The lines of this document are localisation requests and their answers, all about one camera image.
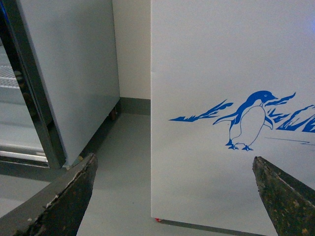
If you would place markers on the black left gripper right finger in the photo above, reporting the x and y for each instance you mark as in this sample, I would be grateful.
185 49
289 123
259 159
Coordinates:
290 204

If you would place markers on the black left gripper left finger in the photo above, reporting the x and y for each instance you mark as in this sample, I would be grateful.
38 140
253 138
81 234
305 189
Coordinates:
58 209

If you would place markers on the upright glass door fridge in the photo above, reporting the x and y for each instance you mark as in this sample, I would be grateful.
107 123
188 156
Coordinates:
58 78

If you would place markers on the white chest freezer blue rim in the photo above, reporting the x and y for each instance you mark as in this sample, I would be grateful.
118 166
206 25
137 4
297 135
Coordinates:
230 80

